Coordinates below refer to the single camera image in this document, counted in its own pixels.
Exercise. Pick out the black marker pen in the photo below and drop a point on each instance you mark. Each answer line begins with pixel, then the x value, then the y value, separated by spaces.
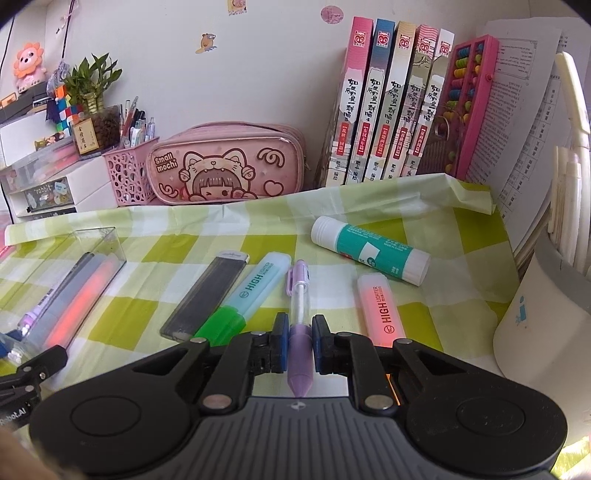
pixel 81 265

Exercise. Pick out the white green glue stick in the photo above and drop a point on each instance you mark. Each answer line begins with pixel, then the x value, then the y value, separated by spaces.
pixel 369 251

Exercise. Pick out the pink cartoon pencil case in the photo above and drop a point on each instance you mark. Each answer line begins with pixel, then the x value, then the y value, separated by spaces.
pixel 221 175

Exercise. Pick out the purple glitter top pen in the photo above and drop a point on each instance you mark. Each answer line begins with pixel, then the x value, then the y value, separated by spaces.
pixel 28 321

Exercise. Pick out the dark pencil lead case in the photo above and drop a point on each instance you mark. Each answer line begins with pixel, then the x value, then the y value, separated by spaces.
pixel 203 295

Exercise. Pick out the bundle of white pens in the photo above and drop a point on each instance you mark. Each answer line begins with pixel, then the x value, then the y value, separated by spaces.
pixel 570 184

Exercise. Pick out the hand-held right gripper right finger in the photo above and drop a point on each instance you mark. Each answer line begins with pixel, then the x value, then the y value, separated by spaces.
pixel 319 345

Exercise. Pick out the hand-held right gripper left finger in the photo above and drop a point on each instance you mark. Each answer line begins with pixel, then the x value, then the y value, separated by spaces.
pixel 279 344

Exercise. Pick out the green highlighter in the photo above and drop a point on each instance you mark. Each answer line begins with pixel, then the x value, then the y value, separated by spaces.
pixel 249 295

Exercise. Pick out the clear plastic bookend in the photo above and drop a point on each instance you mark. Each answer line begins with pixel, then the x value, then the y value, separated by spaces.
pixel 441 134

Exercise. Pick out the pink lion toy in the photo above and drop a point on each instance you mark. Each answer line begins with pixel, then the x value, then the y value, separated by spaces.
pixel 30 64

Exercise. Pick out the orange highlighter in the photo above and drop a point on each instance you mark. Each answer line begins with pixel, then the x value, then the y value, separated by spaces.
pixel 383 309

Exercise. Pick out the bunch of pens in basket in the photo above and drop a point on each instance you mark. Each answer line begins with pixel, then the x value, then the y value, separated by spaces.
pixel 136 124

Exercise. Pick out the striped spine book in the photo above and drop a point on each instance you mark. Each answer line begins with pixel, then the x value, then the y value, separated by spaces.
pixel 415 110

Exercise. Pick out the green checked tablecloth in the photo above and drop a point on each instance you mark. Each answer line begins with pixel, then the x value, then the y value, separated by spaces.
pixel 438 323

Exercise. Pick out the round pink wall sticker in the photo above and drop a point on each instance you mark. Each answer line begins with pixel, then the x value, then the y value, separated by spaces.
pixel 331 14

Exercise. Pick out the blue pen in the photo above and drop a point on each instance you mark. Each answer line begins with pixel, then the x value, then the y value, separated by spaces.
pixel 69 295

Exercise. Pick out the stack of printed papers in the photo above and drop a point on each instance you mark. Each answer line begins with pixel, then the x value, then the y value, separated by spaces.
pixel 521 115

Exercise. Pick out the yellow cartoon wall sticker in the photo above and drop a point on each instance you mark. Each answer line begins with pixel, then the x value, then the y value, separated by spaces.
pixel 236 4

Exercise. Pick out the clear plastic box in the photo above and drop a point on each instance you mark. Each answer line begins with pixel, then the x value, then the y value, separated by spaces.
pixel 104 242

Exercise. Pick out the pink spine book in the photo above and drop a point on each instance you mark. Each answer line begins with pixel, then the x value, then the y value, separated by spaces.
pixel 355 92

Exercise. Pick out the cream spine book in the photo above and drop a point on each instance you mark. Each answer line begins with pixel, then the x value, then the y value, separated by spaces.
pixel 396 106

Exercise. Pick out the glass vase with label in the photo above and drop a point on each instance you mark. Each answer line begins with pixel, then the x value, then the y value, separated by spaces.
pixel 101 129

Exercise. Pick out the pink perforated pen basket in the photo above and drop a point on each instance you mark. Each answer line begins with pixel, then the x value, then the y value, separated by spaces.
pixel 129 180

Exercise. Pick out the grey spine book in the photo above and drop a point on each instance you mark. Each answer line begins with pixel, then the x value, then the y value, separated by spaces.
pixel 431 115

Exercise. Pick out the purple mechanical pencil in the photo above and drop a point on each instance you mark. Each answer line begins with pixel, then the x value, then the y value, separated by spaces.
pixel 300 364

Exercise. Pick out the pink abacus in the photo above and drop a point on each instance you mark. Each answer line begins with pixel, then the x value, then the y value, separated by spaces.
pixel 475 92

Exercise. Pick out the white desktop drawer organizer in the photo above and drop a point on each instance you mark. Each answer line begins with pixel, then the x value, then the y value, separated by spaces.
pixel 83 184

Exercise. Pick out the pink pen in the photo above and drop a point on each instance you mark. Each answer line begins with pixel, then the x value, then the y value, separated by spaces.
pixel 83 304

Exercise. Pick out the lucky bamboo plant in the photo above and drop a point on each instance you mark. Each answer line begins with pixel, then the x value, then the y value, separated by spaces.
pixel 90 78

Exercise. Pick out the white grey pen holder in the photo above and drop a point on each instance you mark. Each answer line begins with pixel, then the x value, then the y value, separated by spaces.
pixel 540 332

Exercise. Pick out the colourful puzzle cube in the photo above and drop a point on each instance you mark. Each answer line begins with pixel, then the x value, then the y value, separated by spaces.
pixel 64 110

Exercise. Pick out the white storage box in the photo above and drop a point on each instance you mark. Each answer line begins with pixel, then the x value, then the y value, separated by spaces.
pixel 18 138

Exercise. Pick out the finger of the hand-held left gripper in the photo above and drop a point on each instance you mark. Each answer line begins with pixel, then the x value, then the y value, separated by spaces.
pixel 44 364

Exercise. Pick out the purple hanging charm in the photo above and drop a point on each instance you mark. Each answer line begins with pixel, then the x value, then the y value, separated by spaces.
pixel 57 76

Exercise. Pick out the brown animal wall sticker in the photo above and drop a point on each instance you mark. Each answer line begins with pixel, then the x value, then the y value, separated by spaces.
pixel 207 41

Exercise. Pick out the black case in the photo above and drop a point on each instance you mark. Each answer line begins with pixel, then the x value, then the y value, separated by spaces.
pixel 23 104

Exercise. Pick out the blue spine book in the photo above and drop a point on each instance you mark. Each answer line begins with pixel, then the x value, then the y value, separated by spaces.
pixel 376 101

